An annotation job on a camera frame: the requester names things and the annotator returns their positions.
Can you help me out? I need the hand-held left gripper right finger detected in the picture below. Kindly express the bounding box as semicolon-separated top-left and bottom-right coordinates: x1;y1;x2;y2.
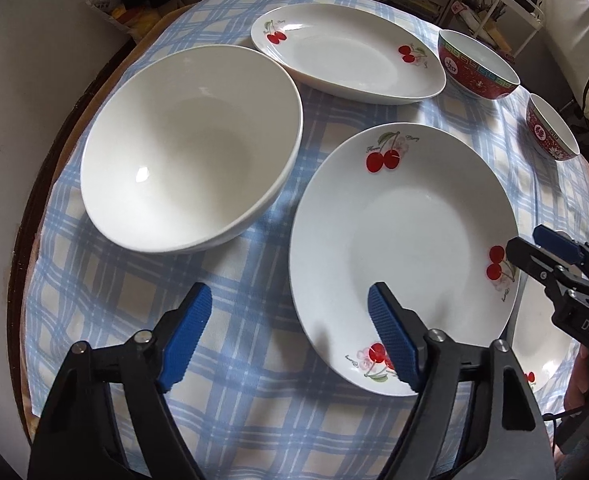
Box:
367;282;558;480

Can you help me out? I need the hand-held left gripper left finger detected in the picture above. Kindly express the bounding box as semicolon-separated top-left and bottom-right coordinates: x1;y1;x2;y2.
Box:
27;282;212;480

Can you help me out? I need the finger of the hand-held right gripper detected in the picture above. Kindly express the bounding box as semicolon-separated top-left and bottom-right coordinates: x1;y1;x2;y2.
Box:
505;237;578;303
533;225;589;286

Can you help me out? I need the round cherry print plate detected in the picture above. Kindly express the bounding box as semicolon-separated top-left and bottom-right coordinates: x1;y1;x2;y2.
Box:
289;123;523;397
509;280;583;393

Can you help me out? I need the red patterned bowl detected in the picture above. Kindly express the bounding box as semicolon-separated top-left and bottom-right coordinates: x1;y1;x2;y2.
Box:
436;29;521;102
525;93;581;162

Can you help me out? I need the large white bowl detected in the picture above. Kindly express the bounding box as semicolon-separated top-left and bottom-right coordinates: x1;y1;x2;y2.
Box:
80;44;304;254

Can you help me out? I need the oval cherry print plate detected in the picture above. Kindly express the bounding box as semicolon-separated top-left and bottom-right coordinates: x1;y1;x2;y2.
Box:
250;3;447;106

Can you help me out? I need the blue plaid tablecloth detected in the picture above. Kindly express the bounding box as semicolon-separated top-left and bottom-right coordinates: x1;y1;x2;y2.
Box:
24;0;589;480

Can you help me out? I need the round wooden table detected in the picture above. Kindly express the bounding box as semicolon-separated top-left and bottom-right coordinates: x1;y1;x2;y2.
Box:
5;2;200;421

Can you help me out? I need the white metal cart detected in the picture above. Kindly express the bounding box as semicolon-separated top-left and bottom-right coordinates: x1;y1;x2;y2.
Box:
477;0;548;63

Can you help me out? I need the cardboard box with clutter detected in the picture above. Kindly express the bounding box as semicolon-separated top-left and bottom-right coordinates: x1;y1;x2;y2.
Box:
85;0;178;45

